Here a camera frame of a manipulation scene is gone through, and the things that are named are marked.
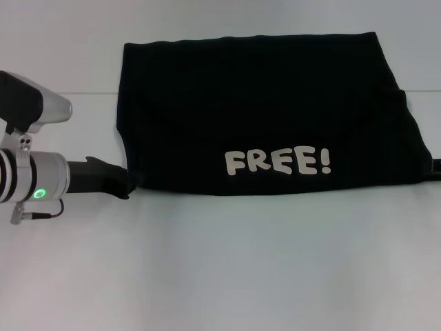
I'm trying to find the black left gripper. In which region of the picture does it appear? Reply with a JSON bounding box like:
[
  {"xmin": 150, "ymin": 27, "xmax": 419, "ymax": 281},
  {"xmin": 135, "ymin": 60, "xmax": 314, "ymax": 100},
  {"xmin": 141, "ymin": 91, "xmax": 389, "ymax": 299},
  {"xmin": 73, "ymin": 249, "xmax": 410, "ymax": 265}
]
[{"xmin": 67, "ymin": 156, "xmax": 135, "ymax": 201}]

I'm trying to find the black t-shirt with FREE print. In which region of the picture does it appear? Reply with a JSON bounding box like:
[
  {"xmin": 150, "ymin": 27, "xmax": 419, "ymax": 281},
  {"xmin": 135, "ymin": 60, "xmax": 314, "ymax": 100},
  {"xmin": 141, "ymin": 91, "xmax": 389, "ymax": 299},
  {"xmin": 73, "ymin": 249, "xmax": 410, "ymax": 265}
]
[{"xmin": 115, "ymin": 31, "xmax": 434, "ymax": 197}]

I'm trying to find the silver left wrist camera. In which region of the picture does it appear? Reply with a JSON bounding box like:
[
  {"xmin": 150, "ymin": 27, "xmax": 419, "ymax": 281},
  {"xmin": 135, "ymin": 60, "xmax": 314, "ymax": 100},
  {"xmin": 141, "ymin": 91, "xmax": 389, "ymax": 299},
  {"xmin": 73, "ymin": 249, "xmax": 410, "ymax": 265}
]
[{"xmin": 0, "ymin": 70, "xmax": 74, "ymax": 134}]

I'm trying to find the left gripper cable with plugs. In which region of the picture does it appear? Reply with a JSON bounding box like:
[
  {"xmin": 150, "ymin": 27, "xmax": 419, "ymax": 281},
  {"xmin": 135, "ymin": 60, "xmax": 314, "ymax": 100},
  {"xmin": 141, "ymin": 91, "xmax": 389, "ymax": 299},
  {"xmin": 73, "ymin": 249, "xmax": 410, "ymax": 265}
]
[{"xmin": 10, "ymin": 198, "xmax": 65, "ymax": 225}]

